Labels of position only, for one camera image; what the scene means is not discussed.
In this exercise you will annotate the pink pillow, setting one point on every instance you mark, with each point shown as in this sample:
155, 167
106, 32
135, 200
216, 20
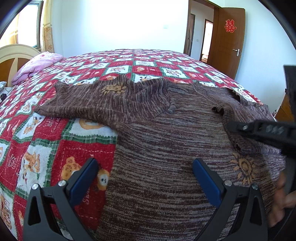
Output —
35, 65

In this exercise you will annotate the red checkered bear quilt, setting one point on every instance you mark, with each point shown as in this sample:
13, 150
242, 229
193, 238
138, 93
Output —
37, 149

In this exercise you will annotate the brown knitted sun sweater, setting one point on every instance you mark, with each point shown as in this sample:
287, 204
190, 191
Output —
162, 128

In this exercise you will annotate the brown wooden door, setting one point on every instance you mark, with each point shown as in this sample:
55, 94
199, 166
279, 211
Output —
221, 55

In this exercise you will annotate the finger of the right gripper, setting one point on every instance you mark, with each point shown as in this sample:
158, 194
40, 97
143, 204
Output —
278, 134

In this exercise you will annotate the cream wooden headboard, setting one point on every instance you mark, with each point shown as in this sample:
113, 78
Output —
13, 57

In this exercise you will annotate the yellow patterned curtain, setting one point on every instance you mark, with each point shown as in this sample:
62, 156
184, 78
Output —
47, 36

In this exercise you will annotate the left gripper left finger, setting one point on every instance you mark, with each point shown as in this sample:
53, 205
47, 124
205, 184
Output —
39, 222

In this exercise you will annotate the window with frame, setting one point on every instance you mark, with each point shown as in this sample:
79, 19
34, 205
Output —
25, 28

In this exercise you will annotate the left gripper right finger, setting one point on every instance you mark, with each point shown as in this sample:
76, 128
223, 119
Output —
250, 222

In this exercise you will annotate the red double happiness sticker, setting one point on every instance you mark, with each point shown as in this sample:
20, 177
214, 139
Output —
230, 26

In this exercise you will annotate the wooden dresser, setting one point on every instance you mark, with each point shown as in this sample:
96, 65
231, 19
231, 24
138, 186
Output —
284, 112

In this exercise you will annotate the silver door handle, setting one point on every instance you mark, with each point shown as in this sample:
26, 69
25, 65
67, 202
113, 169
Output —
237, 51

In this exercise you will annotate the person's right hand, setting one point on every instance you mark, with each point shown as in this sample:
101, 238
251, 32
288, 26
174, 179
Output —
281, 201

